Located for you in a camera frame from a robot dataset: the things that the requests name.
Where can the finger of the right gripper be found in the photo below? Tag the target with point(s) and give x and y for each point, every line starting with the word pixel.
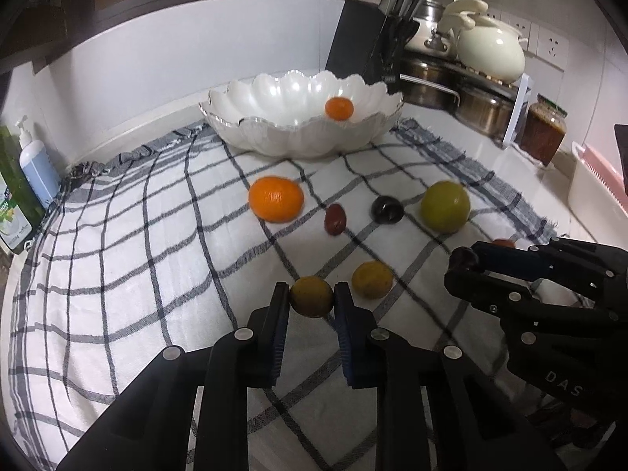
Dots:
pixel 486 274

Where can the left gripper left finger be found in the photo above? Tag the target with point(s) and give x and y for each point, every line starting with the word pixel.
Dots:
pixel 189 409

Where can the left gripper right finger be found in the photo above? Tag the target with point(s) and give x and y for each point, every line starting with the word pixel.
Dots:
pixel 435 409

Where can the yellow-green round fruit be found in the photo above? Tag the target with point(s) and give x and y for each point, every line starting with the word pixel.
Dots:
pixel 445 207

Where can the brown-yellow small fruit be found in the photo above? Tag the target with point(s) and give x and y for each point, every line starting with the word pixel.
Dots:
pixel 372 280
pixel 311 297

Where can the small orange tangerine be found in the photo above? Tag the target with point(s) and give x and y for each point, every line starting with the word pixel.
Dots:
pixel 339 108

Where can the checkered white kitchen cloth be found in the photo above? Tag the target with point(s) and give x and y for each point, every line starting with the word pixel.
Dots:
pixel 159 247

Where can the dark plum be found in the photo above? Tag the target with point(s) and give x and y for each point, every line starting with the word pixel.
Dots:
pixel 387 210

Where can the white shelf rack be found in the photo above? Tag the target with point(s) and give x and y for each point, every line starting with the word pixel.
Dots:
pixel 524 90

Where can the pink plastic basket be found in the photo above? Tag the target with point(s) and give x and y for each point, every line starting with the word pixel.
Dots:
pixel 596 197

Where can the glass jar brown sauce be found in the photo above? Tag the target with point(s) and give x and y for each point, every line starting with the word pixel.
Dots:
pixel 544 130

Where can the red date fruit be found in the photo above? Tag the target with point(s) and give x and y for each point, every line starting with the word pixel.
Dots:
pixel 335 219

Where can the steel pot lower right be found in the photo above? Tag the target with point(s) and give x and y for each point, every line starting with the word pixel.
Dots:
pixel 484 112

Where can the steel pot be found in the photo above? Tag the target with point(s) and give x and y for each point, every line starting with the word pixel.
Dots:
pixel 428 84
pixel 484 112

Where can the steel pot lower left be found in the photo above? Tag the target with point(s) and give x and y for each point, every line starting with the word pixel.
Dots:
pixel 428 84

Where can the large orange tangerine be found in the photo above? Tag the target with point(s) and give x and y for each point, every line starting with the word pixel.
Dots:
pixel 275 199

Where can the cream ceramic pot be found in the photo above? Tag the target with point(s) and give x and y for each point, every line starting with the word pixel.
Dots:
pixel 492 48

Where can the green dish soap bottle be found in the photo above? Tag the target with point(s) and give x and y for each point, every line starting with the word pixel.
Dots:
pixel 21 212

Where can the white electric cooker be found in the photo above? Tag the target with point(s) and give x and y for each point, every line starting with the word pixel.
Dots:
pixel 427 40

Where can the white scalloped fruit bowl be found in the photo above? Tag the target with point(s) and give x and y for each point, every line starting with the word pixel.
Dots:
pixel 285 117

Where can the black knife block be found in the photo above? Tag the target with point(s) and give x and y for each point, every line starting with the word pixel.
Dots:
pixel 369 41

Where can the blue pump soap bottle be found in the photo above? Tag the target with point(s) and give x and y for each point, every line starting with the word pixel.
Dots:
pixel 36 165

